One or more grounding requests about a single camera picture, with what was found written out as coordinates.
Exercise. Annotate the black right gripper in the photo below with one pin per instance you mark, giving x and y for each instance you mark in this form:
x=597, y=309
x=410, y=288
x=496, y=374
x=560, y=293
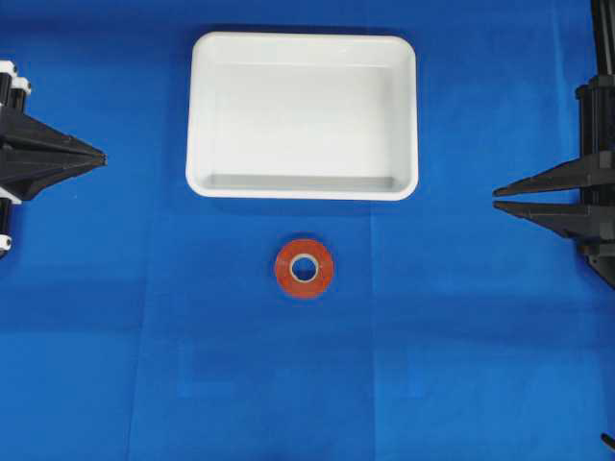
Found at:
x=590, y=223

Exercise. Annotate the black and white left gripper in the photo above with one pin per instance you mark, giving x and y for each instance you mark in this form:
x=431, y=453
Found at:
x=25, y=173

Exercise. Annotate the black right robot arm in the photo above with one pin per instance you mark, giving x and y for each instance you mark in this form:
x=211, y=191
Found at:
x=603, y=27

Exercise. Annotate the white rectangular plastic case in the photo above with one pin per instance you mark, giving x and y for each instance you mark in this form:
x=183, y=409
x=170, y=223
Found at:
x=302, y=116

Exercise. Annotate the red tape roll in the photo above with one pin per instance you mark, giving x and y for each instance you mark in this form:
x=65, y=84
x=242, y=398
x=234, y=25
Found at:
x=324, y=268

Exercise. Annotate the blue table cloth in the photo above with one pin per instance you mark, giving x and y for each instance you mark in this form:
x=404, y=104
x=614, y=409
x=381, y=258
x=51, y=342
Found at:
x=140, y=321

